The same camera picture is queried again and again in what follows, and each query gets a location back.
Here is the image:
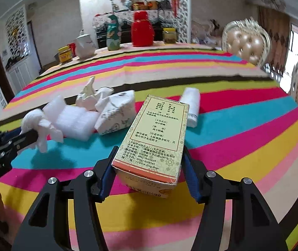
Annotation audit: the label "white tissue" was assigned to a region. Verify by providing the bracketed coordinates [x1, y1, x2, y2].
[20, 109, 63, 153]

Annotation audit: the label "white foam sheet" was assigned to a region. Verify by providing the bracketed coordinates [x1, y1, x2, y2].
[42, 96, 100, 141]

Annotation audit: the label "printed white paper bag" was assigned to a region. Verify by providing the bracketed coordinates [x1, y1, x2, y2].
[95, 90, 136, 135]

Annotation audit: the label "beige medicine box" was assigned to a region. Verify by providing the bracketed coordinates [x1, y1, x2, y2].
[112, 95, 189, 198]

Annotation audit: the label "cream paper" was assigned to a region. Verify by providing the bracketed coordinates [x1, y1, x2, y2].
[75, 76, 114, 112]

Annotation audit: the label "yellow lid jar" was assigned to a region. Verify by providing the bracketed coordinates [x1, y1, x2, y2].
[58, 45, 73, 64]

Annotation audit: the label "striped colourful tablecloth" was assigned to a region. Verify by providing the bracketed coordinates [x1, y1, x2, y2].
[0, 43, 298, 250]

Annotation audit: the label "red gift bag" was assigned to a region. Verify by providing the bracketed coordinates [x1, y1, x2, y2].
[68, 42, 76, 57]

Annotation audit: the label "white ceramic teapot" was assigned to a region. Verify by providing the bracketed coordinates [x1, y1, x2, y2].
[75, 29, 96, 59]

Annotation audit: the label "teal floral vase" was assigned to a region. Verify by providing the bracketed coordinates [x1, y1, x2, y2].
[106, 14, 122, 51]

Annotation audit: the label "red thermos jug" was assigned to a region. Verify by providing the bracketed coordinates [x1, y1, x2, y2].
[131, 11, 155, 47]

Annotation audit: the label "glass jar brown contents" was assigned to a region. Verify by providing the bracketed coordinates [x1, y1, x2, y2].
[162, 27, 177, 44]

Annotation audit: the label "piano with lace cover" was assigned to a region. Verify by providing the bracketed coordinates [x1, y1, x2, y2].
[93, 10, 174, 49]

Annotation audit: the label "far beige tufted chair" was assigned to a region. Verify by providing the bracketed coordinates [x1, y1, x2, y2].
[221, 17, 271, 67]

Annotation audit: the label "brown curtains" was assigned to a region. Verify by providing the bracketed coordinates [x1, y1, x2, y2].
[258, 6, 291, 75]

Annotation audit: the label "chandelier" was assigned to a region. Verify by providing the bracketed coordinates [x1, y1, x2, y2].
[261, 0, 286, 11]

